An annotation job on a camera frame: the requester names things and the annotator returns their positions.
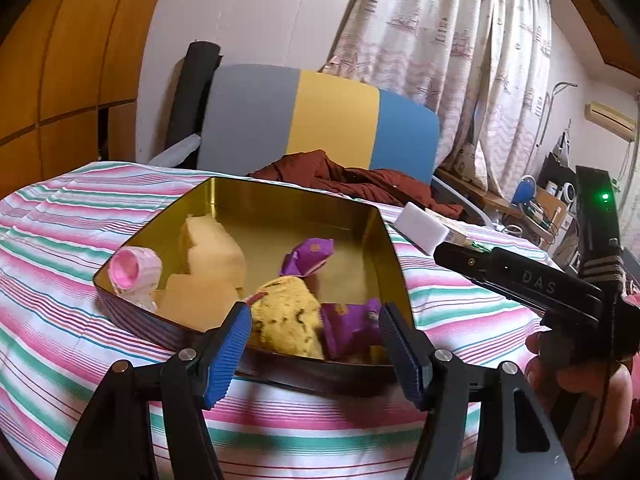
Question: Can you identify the purple snack packet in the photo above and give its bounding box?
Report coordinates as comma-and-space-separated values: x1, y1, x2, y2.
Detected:
280, 237, 334, 278
320, 298, 382, 361

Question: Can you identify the yellow sponge block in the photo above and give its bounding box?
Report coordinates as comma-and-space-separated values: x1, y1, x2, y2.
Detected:
180, 214, 247, 289
153, 274, 240, 333

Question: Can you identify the yellow patterned snack bag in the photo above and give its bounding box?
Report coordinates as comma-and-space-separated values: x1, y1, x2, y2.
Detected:
248, 276, 324, 360

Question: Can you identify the person's right hand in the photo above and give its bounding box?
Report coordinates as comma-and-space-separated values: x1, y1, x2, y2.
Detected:
525, 332, 639, 479

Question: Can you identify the cream cardboard box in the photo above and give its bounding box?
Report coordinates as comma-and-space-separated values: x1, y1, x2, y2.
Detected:
439, 216, 473, 247

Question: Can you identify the wooden side desk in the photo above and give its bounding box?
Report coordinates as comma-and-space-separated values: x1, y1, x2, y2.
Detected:
435, 168, 574, 254

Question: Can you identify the white rectangular sponge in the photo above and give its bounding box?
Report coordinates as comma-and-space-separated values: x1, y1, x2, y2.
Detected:
393, 203, 449, 256

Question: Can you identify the blue round object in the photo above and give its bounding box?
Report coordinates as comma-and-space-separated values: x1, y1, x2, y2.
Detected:
511, 174, 537, 206

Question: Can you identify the gold metal tin box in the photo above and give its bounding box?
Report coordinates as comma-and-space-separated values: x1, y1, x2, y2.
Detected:
92, 175, 417, 396

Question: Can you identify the white air conditioner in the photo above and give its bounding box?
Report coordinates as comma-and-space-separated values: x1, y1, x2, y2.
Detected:
585, 102, 636, 142

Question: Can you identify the dark red jacket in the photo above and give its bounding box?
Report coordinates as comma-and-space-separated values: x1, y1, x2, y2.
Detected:
248, 150, 463, 220

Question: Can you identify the striped pink green tablecloth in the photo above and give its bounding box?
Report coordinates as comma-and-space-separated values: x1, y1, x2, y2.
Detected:
1, 162, 539, 479

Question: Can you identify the patterned beige curtain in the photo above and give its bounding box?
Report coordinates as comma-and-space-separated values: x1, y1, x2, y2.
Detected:
323, 0, 552, 200

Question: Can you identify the grey yellow blue chair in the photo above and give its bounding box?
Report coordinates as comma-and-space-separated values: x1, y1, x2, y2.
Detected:
147, 63, 497, 229

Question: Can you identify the black rolled mat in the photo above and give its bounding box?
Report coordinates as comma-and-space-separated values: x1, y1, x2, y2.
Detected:
165, 41, 222, 148

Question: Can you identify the wooden wardrobe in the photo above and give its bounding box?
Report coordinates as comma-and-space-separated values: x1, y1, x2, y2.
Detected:
1, 0, 157, 195

